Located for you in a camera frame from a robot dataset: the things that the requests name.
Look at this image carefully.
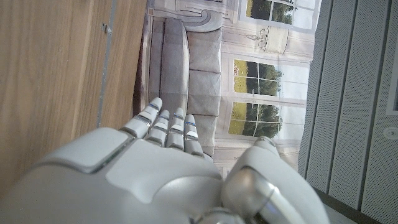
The dark backdrop rail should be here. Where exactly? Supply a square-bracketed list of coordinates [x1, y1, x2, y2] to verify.
[310, 186, 385, 224]

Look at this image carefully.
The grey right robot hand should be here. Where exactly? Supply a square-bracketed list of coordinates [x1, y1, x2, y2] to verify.
[0, 97, 330, 224]

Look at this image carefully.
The printed living room backdrop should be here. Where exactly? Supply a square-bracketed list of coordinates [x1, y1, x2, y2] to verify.
[132, 0, 323, 181]

